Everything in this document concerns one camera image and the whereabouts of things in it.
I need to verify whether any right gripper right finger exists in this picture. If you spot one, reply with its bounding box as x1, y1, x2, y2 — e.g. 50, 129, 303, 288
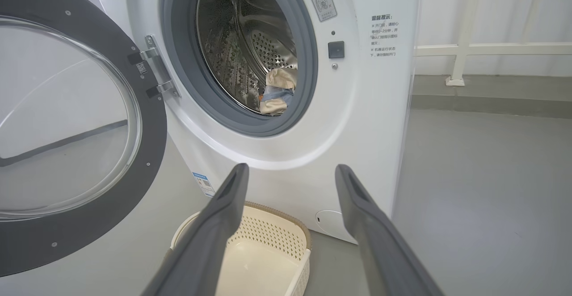
335, 164, 443, 296

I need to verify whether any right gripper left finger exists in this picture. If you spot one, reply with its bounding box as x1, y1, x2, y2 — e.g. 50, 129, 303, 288
141, 163, 249, 296

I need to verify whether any round black glass machine door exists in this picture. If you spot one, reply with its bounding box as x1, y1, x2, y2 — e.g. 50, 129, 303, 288
0, 0, 168, 278

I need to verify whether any blue bear print garment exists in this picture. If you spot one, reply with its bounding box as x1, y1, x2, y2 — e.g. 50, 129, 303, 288
261, 86, 294, 104

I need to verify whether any cream printed garment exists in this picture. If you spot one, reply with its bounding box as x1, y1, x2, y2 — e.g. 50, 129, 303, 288
259, 67, 298, 116

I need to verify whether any cream perforated laundry basket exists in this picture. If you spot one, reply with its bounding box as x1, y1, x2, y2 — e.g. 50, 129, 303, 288
170, 201, 312, 296

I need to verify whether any white front-load washing machine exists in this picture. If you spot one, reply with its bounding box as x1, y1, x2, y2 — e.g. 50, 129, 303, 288
58, 0, 423, 245

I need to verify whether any metal door hinge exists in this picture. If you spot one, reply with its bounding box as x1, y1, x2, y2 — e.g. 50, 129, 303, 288
127, 34, 181, 100

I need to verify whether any blue energy label sticker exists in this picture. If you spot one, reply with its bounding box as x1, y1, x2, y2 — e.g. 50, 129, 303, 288
192, 172, 216, 198

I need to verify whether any round filter cover flap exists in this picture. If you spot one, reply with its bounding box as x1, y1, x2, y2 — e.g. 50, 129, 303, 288
315, 210, 356, 241

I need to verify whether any printed text notice label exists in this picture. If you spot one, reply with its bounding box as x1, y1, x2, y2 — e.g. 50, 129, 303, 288
369, 14, 400, 59

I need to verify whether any white metal railing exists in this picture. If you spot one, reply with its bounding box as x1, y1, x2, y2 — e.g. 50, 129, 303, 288
415, 0, 572, 86

